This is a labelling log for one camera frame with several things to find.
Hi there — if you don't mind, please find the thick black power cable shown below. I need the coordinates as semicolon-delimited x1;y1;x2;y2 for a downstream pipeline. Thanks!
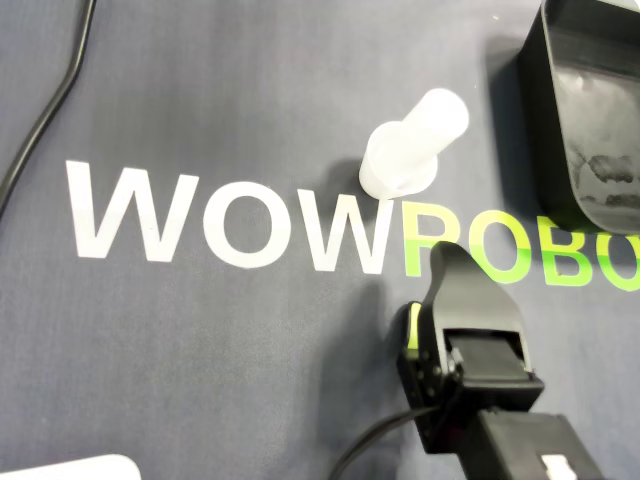
0;0;99;214

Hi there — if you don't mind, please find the white translucent plastic cylinder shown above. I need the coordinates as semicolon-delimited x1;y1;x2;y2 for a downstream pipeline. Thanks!
393;87;471;172

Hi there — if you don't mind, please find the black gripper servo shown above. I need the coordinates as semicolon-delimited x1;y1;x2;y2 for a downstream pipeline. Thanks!
397;241;546;456

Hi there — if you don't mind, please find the white desk lamp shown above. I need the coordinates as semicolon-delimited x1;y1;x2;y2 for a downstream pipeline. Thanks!
0;453;143;480

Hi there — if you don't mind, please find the black plastic tray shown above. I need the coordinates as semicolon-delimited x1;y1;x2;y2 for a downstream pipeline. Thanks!
518;0;640;237

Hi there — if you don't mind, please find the black servo cable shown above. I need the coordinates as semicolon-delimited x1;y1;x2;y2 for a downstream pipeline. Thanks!
333;403;442;480

